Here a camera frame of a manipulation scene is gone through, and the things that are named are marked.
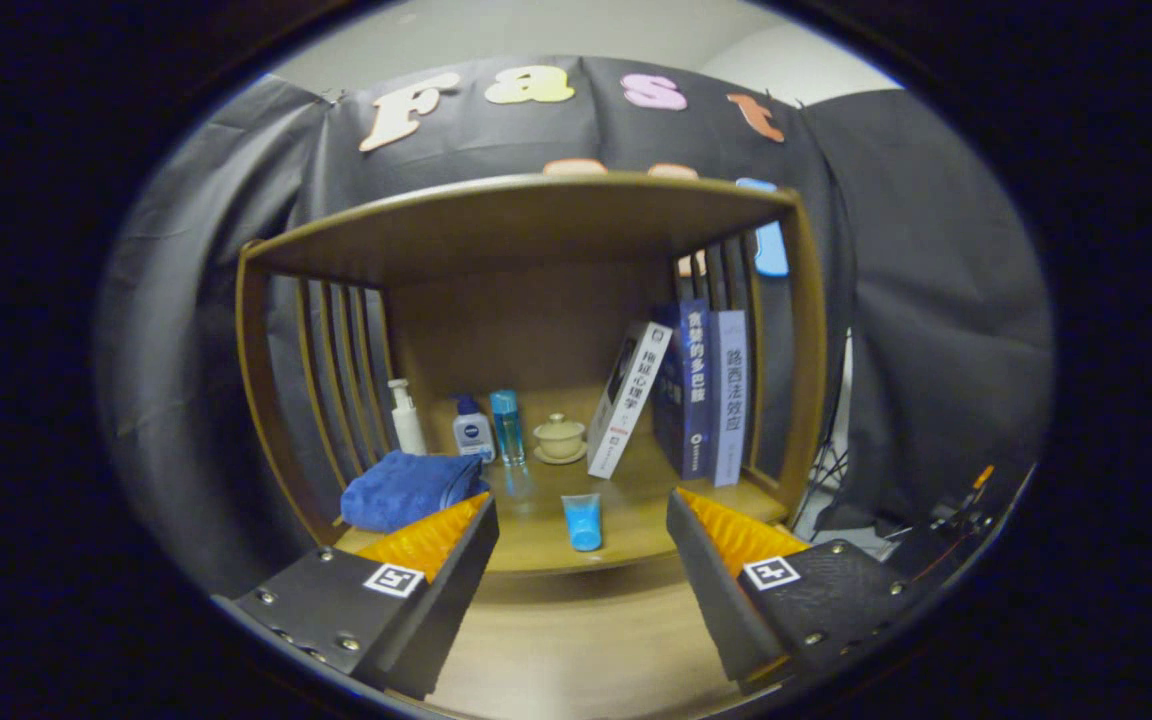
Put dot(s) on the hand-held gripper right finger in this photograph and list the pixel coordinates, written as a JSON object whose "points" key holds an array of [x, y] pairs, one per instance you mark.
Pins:
{"points": [[711, 590]]}

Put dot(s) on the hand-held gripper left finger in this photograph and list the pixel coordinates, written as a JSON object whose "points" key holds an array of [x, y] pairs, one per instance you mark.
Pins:
{"points": [[451, 590]]}

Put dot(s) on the blue tube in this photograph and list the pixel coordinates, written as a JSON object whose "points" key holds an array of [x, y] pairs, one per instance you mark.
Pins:
{"points": [[583, 525]]}

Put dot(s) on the wooden countertop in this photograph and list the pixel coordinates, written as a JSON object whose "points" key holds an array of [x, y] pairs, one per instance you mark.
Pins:
{"points": [[636, 510]]}

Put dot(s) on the wooden cabinet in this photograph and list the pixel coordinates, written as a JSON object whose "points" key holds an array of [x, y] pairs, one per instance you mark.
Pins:
{"points": [[526, 330]]}

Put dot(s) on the blue folded towel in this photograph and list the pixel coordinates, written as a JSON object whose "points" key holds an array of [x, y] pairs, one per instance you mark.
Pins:
{"points": [[401, 490]]}

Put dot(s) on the white bottle with blue cap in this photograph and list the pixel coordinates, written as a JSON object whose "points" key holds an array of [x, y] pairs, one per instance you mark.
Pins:
{"points": [[474, 435]]}

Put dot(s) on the clear blue bottle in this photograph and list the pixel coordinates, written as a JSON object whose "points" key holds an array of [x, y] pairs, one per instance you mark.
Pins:
{"points": [[509, 430]]}

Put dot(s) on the white pump bottle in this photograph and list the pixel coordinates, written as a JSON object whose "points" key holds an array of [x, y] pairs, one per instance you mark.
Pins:
{"points": [[407, 425]]}

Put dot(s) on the black tripod stand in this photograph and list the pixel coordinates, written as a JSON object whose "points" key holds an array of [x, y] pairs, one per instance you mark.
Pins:
{"points": [[829, 465]]}

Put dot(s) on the beige lidded teacup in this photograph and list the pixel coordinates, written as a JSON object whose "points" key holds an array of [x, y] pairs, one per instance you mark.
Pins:
{"points": [[560, 440]]}

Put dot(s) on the light purple book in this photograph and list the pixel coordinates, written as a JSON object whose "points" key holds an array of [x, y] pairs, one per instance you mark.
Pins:
{"points": [[731, 400]]}

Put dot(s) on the dark blue book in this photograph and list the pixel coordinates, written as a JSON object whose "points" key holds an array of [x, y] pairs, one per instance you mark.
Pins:
{"points": [[691, 390]]}

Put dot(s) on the white book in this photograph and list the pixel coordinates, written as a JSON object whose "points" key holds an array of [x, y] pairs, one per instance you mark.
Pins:
{"points": [[631, 400]]}

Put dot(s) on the black device with orange parts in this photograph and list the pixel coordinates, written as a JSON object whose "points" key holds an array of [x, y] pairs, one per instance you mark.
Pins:
{"points": [[946, 530]]}

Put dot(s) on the black backdrop cloth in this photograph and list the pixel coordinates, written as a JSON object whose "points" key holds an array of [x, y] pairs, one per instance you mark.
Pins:
{"points": [[196, 300]]}

